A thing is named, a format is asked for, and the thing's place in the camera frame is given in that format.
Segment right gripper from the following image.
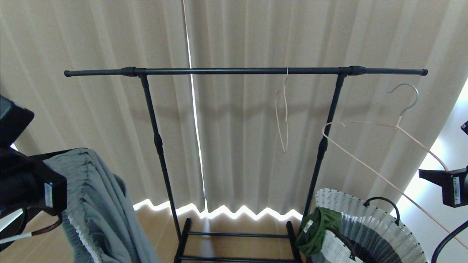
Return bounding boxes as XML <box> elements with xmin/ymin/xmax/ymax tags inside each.
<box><xmin>441</xmin><ymin>169</ymin><xmax>468</xmax><ymax>209</ymax></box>

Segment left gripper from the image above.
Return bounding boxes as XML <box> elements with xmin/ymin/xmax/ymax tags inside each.
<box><xmin>0</xmin><ymin>147</ymin><xmax>88</xmax><ymax>217</ymax></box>

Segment pale grey shorts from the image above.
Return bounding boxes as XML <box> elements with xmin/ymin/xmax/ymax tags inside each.
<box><xmin>42</xmin><ymin>148</ymin><xmax>161</xmax><ymax>263</ymax></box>

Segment pink clothes hanger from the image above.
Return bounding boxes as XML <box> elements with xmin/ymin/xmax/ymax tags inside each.
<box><xmin>322</xmin><ymin>83</ymin><xmax>468</xmax><ymax>251</ymax></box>
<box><xmin>275</xmin><ymin>68</ymin><xmax>289</xmax><ymax>153</ymax></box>

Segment white laundry basket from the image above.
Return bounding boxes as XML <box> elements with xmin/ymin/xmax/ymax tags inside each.
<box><xmin>309</xmin><ymin>188</ymin><xmax>428</xmax><ymax>263</ymax></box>

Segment black clothes rack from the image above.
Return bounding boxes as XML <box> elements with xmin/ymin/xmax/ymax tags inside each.
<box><xmin>64</xmin><ymin>66</ymin><xmax>428</xmax><ymax>263</ymax></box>

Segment green garment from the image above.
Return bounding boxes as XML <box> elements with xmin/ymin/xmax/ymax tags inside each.
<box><xmin>295</xmin><ymin>206</ymin><xmax>343</xmax><ymax>256</ymax></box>

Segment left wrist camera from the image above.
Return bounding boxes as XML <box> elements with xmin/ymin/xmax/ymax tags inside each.
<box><xmin>0</xmin><ymin>96</ymin><xmax>35</xmax><ymax>147</ymax></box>

